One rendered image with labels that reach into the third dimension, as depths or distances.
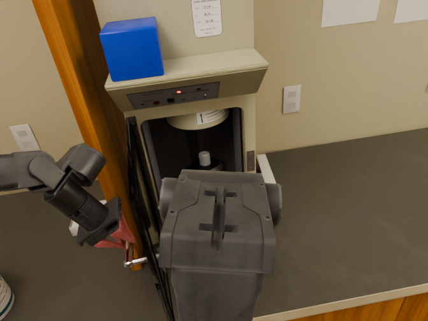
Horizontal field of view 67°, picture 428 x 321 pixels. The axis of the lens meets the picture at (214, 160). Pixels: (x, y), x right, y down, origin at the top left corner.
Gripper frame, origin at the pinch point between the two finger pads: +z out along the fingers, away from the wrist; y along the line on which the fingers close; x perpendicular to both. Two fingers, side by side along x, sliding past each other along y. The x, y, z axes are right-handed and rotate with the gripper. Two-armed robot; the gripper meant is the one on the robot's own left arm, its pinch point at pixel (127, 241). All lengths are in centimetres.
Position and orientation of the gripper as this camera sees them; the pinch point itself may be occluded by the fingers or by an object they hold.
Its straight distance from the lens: 73.4
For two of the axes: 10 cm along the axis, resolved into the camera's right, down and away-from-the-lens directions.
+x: 2.3, 5.3, -8.1
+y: -8.2, 5.5, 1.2
